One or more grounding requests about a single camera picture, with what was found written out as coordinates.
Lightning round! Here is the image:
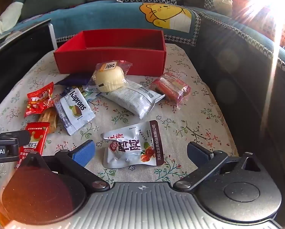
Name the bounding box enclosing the red and yellow snack packet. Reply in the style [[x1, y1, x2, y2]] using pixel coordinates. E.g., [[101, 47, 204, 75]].
[[15, 122, 50, 170]]

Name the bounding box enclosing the pale bun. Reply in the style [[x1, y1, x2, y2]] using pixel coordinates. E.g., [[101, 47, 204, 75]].
[[91, 61, 133, 93]]

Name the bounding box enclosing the red pastry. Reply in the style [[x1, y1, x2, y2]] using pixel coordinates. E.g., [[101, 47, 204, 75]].
[[148, 73, 192, 108]]

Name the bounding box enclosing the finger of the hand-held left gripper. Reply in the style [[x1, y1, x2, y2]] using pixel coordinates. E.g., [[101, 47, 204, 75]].
[[0, 131, 30, 145]]

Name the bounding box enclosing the purple snack packet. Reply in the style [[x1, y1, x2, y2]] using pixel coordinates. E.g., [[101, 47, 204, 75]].
[[55, 74, 94, 86]]

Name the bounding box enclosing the long white snack packet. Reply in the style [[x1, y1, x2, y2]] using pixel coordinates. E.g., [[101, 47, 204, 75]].
[[101, 80, 165, 120]]

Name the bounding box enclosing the black glass table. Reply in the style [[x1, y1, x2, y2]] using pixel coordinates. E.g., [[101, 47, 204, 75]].
[[0, 19, 55, 117]]

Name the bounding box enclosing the white pouch with brown stripe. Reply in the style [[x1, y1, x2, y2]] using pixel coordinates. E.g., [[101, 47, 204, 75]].
[[101, 120, 165, 169]]

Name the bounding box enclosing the gold snack packet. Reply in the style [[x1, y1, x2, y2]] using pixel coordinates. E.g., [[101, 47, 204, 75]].
[[38, 108, 58, 134]]

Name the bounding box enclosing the red cardboard box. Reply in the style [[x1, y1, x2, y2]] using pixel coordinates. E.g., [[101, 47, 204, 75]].
[[53, 30, 167, 75]]

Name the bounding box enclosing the white wafer packet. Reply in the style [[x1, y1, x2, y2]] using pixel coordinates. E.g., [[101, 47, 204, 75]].
[[55, 88, 96, 136]]

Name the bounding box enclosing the white cloth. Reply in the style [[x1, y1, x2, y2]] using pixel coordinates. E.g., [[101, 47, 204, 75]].
[[0, 1, 24, 37]]

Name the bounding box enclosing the plain blue sofa cover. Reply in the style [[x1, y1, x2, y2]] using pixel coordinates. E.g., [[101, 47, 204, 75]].
[[197, 6, 285, 77]]

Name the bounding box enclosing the white table leg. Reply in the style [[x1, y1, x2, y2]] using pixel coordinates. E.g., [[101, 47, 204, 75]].
[[48, 24, 59, 50]]

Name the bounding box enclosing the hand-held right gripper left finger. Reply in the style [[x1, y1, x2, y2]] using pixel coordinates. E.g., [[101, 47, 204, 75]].
[[15, 139, 111, 192]]

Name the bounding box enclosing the red candy packet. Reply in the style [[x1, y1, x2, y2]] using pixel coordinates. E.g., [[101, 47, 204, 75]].
[[24, 82, 55, 118]]

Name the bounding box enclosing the blue sofa cover with lion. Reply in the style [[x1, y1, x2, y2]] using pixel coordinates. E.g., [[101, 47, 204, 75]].
[[14, 1, 201, 47]]

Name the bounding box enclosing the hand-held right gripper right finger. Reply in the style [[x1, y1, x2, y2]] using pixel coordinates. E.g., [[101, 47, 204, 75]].
[[173, 141, 268, 194]]

